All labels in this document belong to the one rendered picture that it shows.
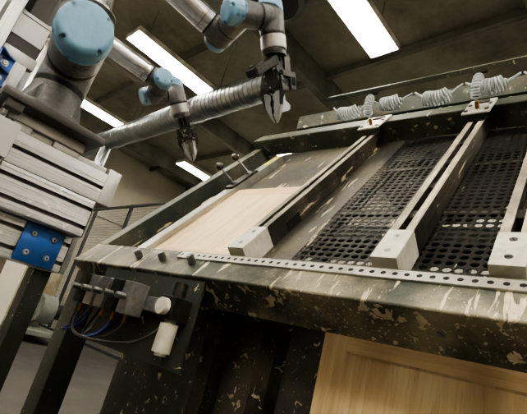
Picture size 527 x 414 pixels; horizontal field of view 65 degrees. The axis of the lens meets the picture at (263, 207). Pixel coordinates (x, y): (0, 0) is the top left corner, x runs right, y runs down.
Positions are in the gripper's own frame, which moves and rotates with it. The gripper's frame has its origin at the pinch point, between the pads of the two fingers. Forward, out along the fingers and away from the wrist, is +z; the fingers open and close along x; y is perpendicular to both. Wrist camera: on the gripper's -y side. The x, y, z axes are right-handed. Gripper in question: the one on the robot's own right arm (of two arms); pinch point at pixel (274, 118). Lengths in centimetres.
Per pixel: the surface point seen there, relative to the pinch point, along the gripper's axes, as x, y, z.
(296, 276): -18.1, -17.1, 42.6
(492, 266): -58, -8, 40
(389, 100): 1, 77, -15
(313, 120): 80, 130, -26
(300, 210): 6.6, 16.7, 28.4
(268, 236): 5.4, -0.9, 35.2
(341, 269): -28, -13, 41
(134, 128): 484, 228, -100
